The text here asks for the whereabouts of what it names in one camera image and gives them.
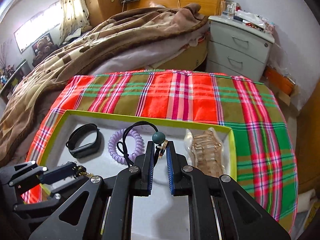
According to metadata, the cluttered shelf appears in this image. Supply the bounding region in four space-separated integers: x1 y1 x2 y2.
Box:
0 59 28 102

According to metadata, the teddy bear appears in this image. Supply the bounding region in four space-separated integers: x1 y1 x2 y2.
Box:
31 34 55 58

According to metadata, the wooden bed frame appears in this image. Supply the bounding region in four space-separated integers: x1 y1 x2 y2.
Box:
160 40 208 72

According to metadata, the wooden bed headboard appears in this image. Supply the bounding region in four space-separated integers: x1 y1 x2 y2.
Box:
127 0 227 18

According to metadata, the orange box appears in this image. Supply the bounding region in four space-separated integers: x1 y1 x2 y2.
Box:
264 66 296 96

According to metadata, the pile of packets on nightstand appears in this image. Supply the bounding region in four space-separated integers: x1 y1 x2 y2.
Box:
234 9 275 35

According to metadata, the purple spiral hair tie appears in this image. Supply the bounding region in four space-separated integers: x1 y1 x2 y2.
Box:
108 128 144 166

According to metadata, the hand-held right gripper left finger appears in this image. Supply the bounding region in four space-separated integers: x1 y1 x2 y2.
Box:
29 141 156 240

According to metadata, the dotted curtain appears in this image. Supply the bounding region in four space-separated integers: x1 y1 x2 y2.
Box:
59 0 90 43

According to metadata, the yellow-green shallow cardboard box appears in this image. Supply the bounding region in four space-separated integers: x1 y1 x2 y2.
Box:
40 110 237 240

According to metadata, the clear glass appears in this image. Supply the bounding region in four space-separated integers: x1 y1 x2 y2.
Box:
221 1 237 21

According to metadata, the window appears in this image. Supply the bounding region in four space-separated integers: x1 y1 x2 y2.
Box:
14 5 63 55

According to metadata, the wooden wardrobe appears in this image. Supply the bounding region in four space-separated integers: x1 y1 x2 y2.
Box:
80 0 132 27

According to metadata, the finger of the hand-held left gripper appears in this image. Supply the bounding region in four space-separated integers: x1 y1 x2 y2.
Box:
7 162 75 186
13 176 87 213

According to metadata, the brown patterned blanket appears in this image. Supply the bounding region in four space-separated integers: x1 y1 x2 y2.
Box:
0 3 210 160

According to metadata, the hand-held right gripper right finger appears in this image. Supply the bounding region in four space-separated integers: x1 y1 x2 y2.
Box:
166 141 292 240

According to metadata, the red green plaid cloth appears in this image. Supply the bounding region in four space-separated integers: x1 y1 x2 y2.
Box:
21 70 299 236

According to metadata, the wooden door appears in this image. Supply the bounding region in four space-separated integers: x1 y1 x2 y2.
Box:
295 80 320 196

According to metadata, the grey nightstand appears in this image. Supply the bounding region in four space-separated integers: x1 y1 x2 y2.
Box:
205 15 275 82

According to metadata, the pale floral bedsheet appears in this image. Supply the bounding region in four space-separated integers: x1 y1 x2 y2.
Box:
94 34 208 77

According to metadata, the gold chain rhinestone necklace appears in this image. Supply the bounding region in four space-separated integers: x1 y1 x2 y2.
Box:
64 162 95 178

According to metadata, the black cord bracelet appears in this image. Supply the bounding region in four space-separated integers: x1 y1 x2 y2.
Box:
116 121 168 167

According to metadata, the black wristband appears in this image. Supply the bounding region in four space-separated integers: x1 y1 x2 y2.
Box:
66 123 103 159

